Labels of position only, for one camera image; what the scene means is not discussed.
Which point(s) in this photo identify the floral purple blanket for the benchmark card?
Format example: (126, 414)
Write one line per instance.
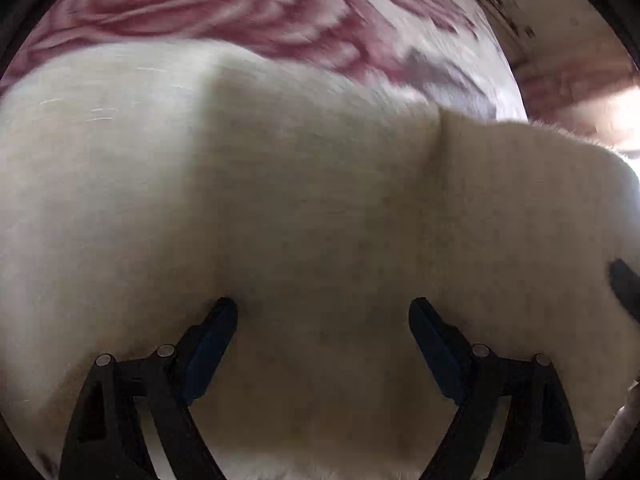
(280, 15)

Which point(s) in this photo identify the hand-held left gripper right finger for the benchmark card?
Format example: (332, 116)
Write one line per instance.
(440, 350)

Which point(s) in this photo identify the white fuzzy jacket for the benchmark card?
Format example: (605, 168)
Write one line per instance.
(300, 235)

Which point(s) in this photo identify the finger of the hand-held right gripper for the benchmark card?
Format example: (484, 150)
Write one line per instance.
(627, 287)

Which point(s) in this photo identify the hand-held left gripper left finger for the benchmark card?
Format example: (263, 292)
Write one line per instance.
(210, 350)

